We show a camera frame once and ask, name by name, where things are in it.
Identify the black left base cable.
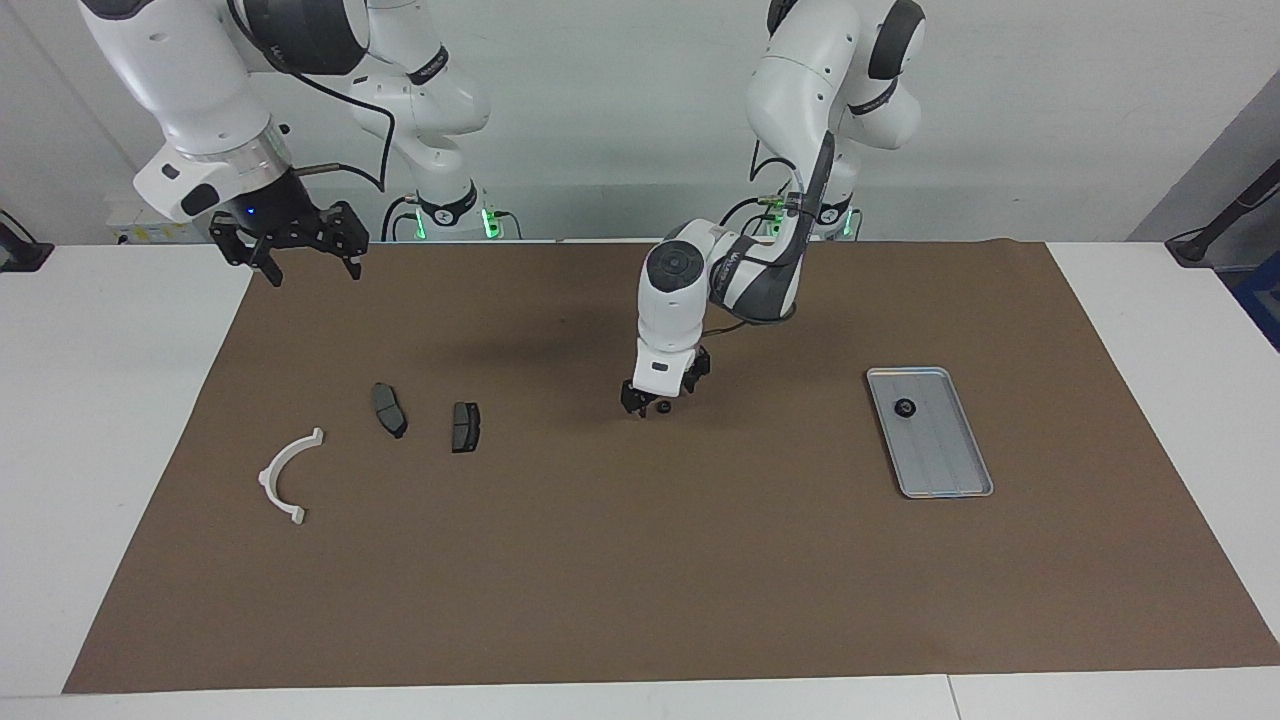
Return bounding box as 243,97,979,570
714,190,801,238

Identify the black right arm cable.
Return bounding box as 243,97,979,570
225,0,396,196

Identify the white box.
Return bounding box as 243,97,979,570
105,197,217,244

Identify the brown table mat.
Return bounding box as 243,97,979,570
62,240,1280,694

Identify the black clamp stand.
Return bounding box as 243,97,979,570
0,210,54,273

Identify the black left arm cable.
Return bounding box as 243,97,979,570
700,135,836,336

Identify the elongated dark grey brake pad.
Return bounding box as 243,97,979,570
372,382,409,440

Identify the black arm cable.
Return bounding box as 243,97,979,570
700,135,836,336
225,0,396,196

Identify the black angled stand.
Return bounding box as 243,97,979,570
1165,158,1280,267

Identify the blue crate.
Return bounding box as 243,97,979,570
1232,250,1280,353

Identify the silver metal tray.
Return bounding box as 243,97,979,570
866,366,995,500

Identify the white semicircular bracket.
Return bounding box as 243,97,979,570
258,428,326,526

